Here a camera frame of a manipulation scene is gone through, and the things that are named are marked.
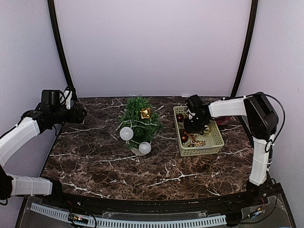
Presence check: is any white woven light ball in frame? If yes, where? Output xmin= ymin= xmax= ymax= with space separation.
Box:
xmin=138 ymin=142 xmax=152 ymax=155
xmin=119 ymin=127 xmax=134 ymax=141

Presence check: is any white slotted cable duct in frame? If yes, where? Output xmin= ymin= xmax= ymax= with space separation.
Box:
xmin=30 ymin=203 xmax=227 ymax=228

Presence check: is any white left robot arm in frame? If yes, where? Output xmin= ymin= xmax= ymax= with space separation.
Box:
xmin=0 ymin=107 xmax=87 ymax=200

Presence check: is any left black frame post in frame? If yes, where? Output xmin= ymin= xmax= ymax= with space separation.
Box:
xmin=47 ymin=0 xmax=78 ymax=102

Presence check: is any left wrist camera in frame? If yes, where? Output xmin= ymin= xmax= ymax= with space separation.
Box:
xmin=40 ymin=89 xmax=73 ymax=112

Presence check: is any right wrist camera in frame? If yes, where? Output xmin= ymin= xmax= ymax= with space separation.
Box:
xmin=185 ymin=95 xmax=203 ymax=116

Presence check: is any black front table rail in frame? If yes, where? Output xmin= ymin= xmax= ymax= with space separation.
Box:
xmin=50 ymin=190 xmax=249 ymax=214

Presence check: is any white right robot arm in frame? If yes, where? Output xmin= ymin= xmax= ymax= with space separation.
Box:
xmin=184 ymin=92 xmax=279 ymax=205

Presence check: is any clear string light wire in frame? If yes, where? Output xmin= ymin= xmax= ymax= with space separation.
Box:
xmin=118 ymin=104 xmax=164 ymax=152

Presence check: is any pale green perforated basket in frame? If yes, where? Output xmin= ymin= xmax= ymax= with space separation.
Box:
xmin=173 ymin=106 xmax=225 ymax=157

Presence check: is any small green christmas tree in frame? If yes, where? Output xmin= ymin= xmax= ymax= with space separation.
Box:
xmin=118 ymin=96 xmax=162 ymax=156

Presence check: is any gold gift box ornament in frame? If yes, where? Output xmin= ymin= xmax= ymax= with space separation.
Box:
xmin=140 ymin=108 xmax=152 ymax=119

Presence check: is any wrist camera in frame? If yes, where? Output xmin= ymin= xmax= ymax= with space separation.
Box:
xmin=40 ymin=89 xmax=73 ymax=112
xmin=185 ymin=95 xmax=203 ymax=116

